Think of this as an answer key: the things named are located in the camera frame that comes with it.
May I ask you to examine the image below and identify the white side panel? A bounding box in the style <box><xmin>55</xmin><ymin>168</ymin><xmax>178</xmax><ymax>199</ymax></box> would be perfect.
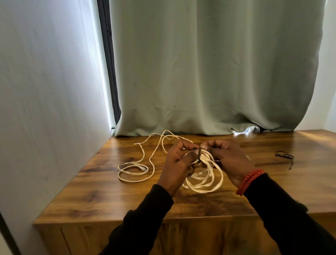
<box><xmin>0</xmin><ymin>0</ymin><xmax>116</xmax><ymax>255</ymax></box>

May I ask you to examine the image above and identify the grey-green curtain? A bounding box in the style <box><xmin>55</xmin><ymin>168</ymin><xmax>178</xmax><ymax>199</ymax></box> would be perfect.
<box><xmin>110</xmin><ymin>0</ymin><xmax>327</xmax><ymax>137</ymax></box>

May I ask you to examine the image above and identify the black window frame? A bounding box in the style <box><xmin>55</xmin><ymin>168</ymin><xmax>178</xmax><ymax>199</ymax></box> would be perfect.
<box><xmin>96</xmin><ymin>0</ymin><xmax>122</xmax><ymax>125</ymax></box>

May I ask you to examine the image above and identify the person's left hand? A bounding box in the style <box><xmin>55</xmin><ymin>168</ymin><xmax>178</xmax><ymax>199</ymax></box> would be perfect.
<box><xmin>157</xmin><ymin>138</ymin><xmax>201</xmax><ymax>198</ymax></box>

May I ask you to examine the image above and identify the wooden cabinet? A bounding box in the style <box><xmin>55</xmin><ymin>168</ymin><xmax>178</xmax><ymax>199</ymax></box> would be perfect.
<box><xmin>33</xmin><ymin>129</ymin><xmax>336</xmax><ymax>255</ymax></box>

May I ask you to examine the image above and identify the person's right hand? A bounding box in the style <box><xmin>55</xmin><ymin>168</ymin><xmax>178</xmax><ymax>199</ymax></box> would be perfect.
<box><xmin>200</xmin><ymin>139</ymin><xmax>257</xmax><ymax>188</ymax></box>

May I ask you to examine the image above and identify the red braided bracelet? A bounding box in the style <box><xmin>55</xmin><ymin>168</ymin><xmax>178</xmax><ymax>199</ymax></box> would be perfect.
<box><xmin>235</xmin><ymin>169</ymin><xmax>265</xmax><ymax>197</ymax></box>

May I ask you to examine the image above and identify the person's left forearm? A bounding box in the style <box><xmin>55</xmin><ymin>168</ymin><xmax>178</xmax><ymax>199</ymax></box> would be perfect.
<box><xmin>98</xmin><ymin>184</ymin><xmax>175</xmax><ymax>255</ymax></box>

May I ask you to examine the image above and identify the person's right forearm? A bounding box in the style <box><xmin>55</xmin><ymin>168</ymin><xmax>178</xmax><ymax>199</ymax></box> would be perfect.
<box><xmin>243</xmin><ymin>173</ymin><xmax>336</xmax><ymax>255</ymax></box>

